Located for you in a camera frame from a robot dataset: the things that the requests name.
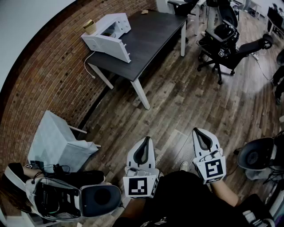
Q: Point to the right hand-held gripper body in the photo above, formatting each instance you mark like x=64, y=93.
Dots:
x=213, y=169

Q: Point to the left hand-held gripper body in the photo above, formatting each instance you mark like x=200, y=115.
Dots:
x=137, y=186

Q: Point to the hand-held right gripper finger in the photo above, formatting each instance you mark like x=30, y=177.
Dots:
x=214, y=142
x=196, y=148

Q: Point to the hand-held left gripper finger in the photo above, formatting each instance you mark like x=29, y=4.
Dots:
x=131, y=159
x=152, y=159

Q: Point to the white microwave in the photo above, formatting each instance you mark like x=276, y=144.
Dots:
x=111, y=44

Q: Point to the person's right forearm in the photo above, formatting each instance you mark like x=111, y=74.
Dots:
x=224, y=192

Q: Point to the person's left forearm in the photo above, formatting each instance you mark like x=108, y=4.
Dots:
x=133, y=208

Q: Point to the person's white shoe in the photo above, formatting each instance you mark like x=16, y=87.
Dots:
x=184, y=165

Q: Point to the open grey hard case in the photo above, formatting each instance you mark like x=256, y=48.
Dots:
x=99, y=197

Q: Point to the person's black clothes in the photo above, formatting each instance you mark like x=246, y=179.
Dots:
x=182, y=199

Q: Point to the small table with grey cloth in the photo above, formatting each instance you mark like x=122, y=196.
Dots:
x=51, y=137

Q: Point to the black helmet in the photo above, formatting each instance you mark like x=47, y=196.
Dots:
x=226, y=32

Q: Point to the dark table with white legs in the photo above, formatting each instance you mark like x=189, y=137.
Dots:
x=151, y=40

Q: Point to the stack of tan trays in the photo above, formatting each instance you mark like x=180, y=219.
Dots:
x=89, y=27

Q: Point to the small tan rag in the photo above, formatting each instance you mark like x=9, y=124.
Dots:
x=144, y=11

